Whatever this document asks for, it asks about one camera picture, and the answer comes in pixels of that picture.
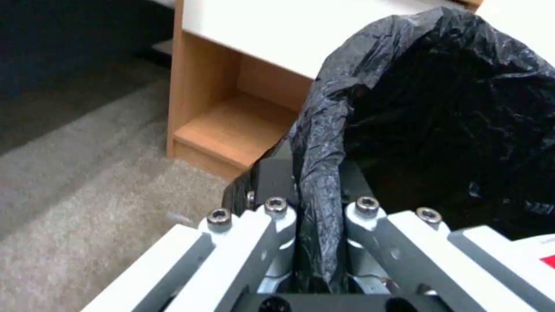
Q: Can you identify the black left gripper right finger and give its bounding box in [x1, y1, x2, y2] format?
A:
[341, 164, 555, 312]

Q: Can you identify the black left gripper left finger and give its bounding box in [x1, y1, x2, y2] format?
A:
[80, 158, 301, 312]

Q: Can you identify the black plastic garbage bag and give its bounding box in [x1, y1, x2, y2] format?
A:
[287, 6, 555, 293]

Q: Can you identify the white object with red label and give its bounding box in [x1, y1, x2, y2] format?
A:
[507, 233, 555, 272]

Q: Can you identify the wooden nightstand with white drawer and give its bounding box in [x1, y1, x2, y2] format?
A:
[166, 0, 485, 179]

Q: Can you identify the dark bed base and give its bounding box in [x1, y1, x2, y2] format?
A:
[0, 0, 180, 111]

